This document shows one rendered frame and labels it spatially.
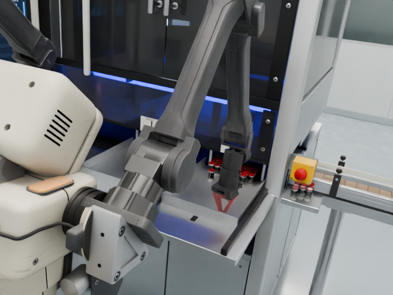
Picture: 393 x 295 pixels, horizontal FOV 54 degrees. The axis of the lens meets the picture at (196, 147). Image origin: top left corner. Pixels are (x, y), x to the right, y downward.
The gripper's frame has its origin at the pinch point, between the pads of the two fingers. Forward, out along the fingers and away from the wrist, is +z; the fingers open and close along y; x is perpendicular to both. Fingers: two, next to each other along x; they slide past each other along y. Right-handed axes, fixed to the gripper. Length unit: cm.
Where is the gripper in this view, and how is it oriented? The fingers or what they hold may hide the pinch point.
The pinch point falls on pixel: (221, 213)
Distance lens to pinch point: 117.6
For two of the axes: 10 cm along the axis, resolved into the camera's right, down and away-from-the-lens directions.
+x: -9.0, -2.5, 3.6
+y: 4.1, -1.5, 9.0
